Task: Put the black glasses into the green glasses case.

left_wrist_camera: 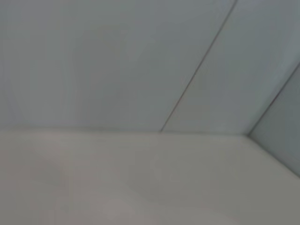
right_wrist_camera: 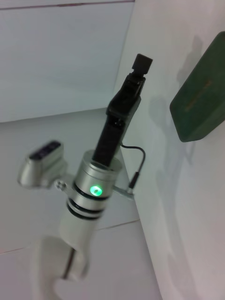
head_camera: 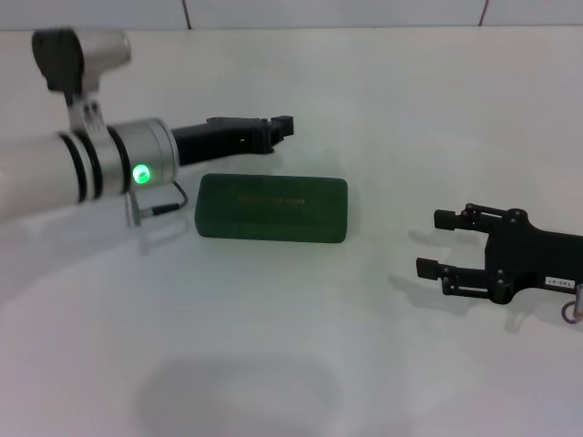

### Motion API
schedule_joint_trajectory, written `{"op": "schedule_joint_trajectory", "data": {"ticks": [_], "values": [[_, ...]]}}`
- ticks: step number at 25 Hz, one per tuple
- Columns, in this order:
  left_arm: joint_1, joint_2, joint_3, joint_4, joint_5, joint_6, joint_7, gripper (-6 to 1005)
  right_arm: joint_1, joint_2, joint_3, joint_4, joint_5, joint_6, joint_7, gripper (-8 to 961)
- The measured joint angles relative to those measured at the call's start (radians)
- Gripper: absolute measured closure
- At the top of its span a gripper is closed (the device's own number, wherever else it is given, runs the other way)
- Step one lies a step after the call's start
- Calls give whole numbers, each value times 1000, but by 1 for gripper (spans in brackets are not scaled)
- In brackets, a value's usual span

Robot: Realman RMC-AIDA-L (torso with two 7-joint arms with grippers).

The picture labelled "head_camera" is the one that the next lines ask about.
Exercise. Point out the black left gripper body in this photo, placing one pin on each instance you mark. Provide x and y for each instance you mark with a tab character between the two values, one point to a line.
218	139

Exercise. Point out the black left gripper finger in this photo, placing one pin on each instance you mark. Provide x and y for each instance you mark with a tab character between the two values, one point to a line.
282	126
273	142

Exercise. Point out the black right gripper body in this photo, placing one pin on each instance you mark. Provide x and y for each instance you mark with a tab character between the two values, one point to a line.
528	259

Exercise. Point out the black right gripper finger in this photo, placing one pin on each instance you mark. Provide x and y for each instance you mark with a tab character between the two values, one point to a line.
428	268
444	220

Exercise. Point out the green glasses case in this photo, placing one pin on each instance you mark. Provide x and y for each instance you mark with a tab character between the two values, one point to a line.
273	214

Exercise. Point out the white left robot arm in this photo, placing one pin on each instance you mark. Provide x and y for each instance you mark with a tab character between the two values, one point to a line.
68	173

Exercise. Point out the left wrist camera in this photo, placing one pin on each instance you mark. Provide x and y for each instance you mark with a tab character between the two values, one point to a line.
82	54

